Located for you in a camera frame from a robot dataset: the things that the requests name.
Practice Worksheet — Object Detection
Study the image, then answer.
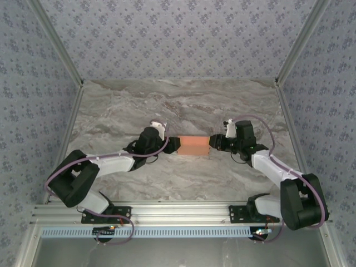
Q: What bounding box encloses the aluminium table side rail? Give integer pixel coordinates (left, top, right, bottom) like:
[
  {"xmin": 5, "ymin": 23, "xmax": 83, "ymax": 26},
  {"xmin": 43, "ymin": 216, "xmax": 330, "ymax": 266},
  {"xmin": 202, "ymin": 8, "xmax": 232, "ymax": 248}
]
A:
[
  {"xmin": 275, "ymin": 80, "xmax": 319, "ymax": 204},
  {"xmin": 43, "ymin": 82, "xmax": 85, "ymax": 204}
]

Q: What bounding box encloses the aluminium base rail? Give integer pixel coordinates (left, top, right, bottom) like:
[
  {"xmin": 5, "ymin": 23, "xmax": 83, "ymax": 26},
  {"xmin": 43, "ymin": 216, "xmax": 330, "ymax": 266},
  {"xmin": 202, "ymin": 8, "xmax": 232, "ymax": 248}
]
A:
[{"xmin": 30, "ymin": 201, "xmax": 333, "ymax": 226}]

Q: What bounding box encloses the small black controller board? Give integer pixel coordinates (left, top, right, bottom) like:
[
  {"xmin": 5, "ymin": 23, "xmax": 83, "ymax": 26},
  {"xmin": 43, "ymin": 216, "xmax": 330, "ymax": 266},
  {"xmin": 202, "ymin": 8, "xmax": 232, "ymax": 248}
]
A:
[
  {"xmin": 251, "ymin": 227, "xmax": 273, "ymax": 241},
  {"xmin": 92, "ymin": 225, "xmax": 117, "ymax": 240}
]

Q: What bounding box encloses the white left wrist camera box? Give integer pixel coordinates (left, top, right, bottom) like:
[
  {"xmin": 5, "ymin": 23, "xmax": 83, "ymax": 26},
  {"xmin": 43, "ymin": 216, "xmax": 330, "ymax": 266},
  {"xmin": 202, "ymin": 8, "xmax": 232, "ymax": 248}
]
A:
[{"xmin": 150, "ymin": 119, "xmax": 169, "ymax": 139}]

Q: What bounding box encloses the aluminium frame post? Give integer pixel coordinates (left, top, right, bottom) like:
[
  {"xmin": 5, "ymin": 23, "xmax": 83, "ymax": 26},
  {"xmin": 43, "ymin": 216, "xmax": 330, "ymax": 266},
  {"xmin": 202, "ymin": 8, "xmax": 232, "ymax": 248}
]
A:
[
  {"xmin": 274, "ymin": 0, "xmax": 333, "ymax": 86},
  {"xmin": 27, "ymin": 0, "xmax": 85, "ymax": 87}
]

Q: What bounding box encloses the light blue slotted cable duct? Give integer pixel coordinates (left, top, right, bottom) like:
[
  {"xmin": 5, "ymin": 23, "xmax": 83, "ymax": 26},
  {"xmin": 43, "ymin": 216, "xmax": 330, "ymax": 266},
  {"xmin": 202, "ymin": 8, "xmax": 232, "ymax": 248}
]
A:
[{"xmin": 41, "ymin": 226, "xmax": 258, "ymax": 239}]

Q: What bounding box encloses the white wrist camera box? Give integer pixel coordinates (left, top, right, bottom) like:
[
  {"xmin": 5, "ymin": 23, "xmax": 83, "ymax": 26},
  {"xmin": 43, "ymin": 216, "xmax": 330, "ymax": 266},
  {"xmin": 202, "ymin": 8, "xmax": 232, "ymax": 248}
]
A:
[
  {"xmin": 150, "ymin": 119, "xmax": 169, "ymax": 139},
  {"xmin": 222, "ymin": 118, "xmax": 237, "ymax": 139}
]

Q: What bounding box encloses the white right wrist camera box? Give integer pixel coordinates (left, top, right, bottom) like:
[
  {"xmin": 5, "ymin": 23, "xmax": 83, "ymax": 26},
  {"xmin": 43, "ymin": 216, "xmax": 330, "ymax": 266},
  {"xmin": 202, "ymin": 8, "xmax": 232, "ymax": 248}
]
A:
[{"xmin": 222, "ymin": 118, "xmax": 237, "ymax": 139}]

